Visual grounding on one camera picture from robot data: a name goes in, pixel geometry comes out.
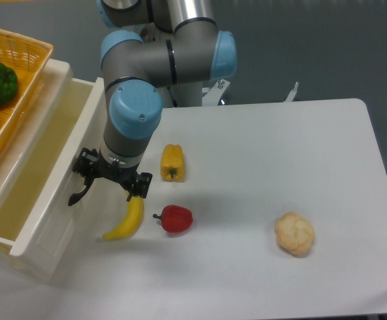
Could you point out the black top drawer handle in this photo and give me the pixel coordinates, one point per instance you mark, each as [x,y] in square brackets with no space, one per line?
[75,197]

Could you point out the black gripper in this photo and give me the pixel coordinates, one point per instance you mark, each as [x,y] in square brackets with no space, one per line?
[136,184]

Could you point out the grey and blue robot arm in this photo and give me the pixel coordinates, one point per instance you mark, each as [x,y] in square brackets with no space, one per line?
[153,44]

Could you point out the yellow bell pepper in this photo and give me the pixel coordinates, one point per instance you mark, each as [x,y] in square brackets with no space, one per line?
[172,164]

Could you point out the white metal mounting bracket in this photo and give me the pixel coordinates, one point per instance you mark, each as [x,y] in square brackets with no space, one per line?
[213,96]

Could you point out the yellow banana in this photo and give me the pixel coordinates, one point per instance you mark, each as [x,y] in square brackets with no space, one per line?
[131,222]

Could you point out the white drawer cabinet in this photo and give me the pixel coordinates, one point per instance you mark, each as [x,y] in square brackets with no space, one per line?
[23,166]

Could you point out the red bell pepper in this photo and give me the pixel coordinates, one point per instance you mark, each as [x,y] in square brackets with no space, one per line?
[175,219]

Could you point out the beige cauliflower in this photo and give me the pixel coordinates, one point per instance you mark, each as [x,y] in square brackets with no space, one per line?
[294,233]

